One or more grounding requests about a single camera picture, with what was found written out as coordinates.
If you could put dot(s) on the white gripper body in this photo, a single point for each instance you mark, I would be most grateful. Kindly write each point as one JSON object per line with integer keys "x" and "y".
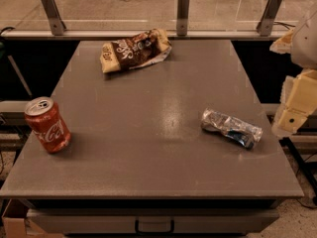
{"x": 306, "y": 45}

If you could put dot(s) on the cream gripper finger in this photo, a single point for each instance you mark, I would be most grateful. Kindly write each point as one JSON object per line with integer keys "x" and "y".
{"x": 286, "y": 123}
{"x": 283, "y": 44}

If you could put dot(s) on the brown chip bag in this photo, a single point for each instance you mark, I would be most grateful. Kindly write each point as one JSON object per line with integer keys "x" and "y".
{"x": 142, "y": 50}

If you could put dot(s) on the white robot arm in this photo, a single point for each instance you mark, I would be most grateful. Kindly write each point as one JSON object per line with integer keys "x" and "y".
{"x": 304, "y": 43}

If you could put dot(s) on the crushed silver redbull can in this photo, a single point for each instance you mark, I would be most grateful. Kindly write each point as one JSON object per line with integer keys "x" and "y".
{"x": 244, "y": 133}

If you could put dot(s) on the red coca-cola can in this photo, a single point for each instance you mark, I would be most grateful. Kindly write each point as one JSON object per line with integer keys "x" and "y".
{"x": 42, "y": 115}

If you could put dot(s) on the cardboard box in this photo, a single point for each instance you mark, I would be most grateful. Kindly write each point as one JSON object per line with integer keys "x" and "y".
{"x": 18, "y": 225}

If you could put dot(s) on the right metal bracket post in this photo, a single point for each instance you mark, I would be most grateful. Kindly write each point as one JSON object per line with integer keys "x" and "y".
{"x": 265, "y": 25}

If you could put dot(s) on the metal bracket post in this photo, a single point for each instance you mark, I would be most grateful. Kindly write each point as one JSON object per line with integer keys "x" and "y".
{"x": 265, "y": 25}
{"x": 56, "y": 24}
{"x": 182, "y": 17}

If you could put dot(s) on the middle metal bracket post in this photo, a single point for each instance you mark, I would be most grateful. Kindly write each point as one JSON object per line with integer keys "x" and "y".
{"x": 182, "y": 17}

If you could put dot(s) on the grey drawer with handle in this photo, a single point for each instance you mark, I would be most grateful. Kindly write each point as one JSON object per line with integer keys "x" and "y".
{"x": 153, "y": 221}

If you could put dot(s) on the left metal bracket post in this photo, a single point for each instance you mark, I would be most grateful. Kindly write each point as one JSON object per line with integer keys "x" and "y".
{"x": 56, "y": 24}

